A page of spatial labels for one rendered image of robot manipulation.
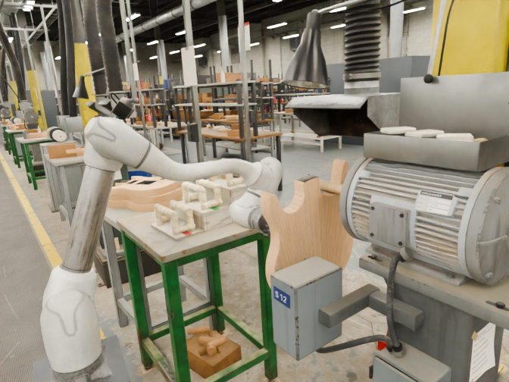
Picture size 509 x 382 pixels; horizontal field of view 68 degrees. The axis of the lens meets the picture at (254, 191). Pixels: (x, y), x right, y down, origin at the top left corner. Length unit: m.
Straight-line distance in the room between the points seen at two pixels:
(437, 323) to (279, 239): 0.44
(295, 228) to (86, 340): 0.73
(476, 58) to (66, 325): 1.82
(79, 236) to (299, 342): 0.84
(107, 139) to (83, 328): 0.58
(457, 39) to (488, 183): 1.16
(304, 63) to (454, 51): 1.00
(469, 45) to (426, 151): 1.06
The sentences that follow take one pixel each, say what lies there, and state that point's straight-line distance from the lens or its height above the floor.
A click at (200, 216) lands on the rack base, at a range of 1.79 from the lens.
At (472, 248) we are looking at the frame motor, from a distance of 0.86.
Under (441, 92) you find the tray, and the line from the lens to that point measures 1.06.
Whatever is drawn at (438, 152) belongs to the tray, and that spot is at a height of 1.41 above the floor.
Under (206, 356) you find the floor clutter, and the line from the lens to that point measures 2.34.
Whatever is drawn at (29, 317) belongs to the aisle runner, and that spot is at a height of 0.00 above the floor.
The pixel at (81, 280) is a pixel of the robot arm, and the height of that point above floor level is 0.96.
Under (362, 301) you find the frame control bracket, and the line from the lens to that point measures 1.04.
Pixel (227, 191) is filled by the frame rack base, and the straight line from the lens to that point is 1.84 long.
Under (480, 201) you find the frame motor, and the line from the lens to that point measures 0.86.
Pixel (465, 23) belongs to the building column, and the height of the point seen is 1.77.
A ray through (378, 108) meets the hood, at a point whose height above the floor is 1.49.
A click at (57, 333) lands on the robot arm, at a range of 1.34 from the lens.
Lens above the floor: 1.57
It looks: 15 degrees down
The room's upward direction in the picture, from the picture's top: 3 degrees counter-clockwise
